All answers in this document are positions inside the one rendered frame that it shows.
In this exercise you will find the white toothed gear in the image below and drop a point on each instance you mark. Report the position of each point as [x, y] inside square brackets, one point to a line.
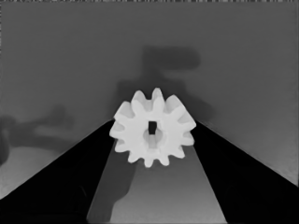
[132, 130]

